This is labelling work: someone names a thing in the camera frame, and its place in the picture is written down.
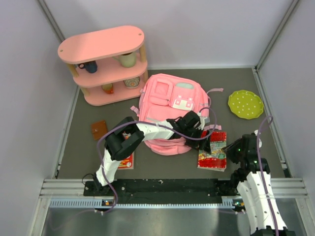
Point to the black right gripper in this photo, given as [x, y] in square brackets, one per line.
[228, 149]

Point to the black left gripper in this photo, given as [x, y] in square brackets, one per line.
[194, 144]

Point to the red colourful comic book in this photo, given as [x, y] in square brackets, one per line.
[216, 160]

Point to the pink student backpack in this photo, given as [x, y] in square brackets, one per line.
[166, 96]

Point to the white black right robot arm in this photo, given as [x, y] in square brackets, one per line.
[252, 181]

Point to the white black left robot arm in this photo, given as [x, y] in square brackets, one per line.
[124, 139]

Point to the green polka dot plate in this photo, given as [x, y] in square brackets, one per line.
[245, 104]

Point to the red cover book left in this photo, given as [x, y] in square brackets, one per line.
[127, 164]

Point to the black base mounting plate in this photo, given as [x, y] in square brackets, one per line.
[172, 191]

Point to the patterned ceramic bowl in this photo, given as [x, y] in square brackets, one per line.
[132, 83]

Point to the brown leather wallet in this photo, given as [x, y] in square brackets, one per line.
[99, 129]

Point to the orange cup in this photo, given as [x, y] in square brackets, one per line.
[108, 88]

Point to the pale green mug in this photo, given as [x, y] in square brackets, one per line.
[127, 60]

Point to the pink three-tier wooden shelf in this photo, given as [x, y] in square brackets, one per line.
[102, 46]

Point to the dark blue mug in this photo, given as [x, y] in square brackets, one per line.
[90, 66]

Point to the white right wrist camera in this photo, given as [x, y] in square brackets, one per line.
[258, 140]

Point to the grey slotted cable duct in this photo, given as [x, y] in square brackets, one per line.
[101, 203]

